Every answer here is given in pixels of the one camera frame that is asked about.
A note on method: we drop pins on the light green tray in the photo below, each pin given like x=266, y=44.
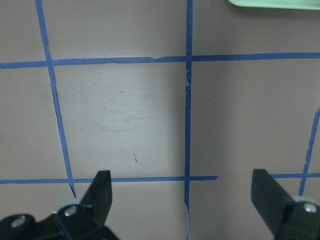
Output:
x=279, y=4

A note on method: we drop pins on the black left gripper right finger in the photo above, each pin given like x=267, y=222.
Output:
x=287, y=217

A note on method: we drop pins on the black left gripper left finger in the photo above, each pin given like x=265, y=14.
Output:
x=84, y=220

